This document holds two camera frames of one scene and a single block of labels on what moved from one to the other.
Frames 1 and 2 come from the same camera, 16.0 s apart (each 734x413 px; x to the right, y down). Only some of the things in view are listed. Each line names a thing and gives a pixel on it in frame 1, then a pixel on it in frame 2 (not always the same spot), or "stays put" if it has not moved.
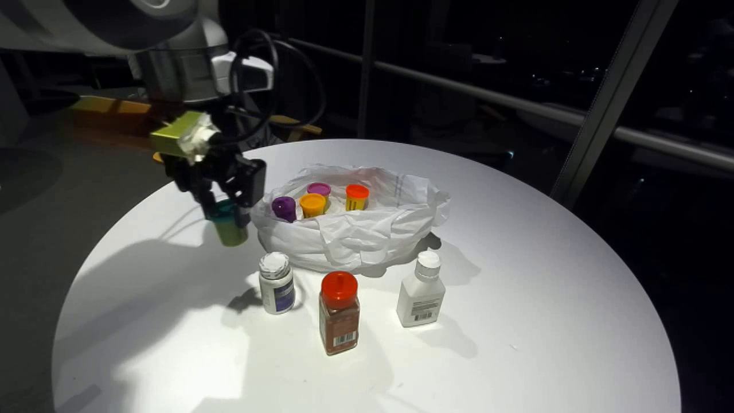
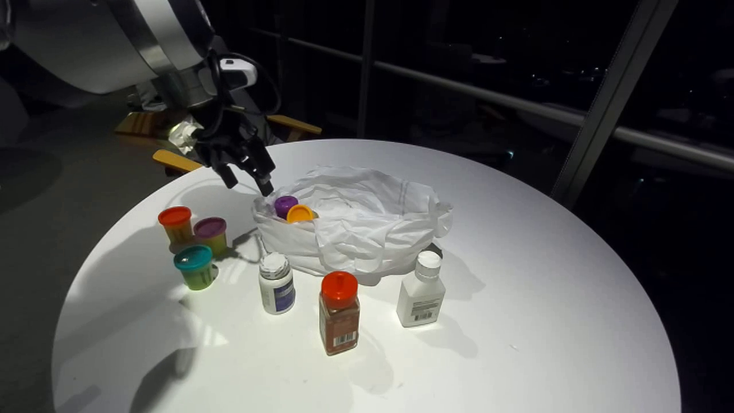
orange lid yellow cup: x=355 y=196 → x=174 y=220
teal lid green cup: x=229 y=220 → x=196 y=265
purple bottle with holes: x=285 y=208 stays put
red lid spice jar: x=338 y=313 stays put
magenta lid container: x=318 y=187 → x=213 y=230
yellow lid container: x=313 y=206 → x=300 y=214
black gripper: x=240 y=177 → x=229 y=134
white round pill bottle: x=276 y=282 stays put
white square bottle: x=419 y=296 stays put
